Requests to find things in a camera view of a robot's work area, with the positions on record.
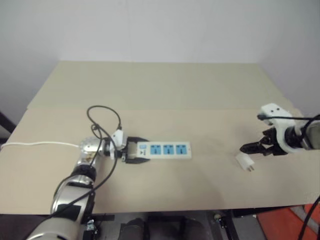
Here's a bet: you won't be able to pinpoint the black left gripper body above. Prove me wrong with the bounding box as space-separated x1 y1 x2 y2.
120 136 137 164

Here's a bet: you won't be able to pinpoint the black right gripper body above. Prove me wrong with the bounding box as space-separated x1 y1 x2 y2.
259 127 289 157

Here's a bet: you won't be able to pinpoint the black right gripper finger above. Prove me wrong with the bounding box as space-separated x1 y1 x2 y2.
239 140 265 153
246 146 275 157

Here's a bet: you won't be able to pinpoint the white power strip blue sockets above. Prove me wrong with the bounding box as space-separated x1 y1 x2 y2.
129 141 193 161

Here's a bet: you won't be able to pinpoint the white charger plug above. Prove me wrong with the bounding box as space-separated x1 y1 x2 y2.
235 153 256 173

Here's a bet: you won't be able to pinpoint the dark rounded shape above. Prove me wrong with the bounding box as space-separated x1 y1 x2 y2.
119 214 210 240

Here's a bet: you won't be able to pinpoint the orange object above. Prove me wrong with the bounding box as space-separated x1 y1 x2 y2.
256 203 320 240

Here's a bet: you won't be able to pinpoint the dark furniture piece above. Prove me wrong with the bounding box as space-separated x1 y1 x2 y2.
0 110 16 141

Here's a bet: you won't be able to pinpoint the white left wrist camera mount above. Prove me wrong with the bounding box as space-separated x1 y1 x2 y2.
109 128 129 161

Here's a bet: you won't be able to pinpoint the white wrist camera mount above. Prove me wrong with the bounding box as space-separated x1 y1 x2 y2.
258 102 305 154
109 128 129 161

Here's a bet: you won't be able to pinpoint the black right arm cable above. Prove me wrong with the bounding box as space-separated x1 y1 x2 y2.
256 113 320 240

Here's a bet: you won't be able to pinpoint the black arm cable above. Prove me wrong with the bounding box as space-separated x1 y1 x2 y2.
48 105 124 219
256 113 320 240

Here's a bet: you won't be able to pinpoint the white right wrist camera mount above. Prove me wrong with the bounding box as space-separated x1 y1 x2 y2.
258 102 305 154

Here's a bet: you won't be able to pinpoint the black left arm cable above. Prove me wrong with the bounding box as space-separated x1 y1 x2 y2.
48 105 124 219

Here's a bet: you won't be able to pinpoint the metal table frame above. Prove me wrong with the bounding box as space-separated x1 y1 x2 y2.
206 208 260 240

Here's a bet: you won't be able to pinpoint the white power strip cord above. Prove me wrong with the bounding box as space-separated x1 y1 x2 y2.
0 141 81 151

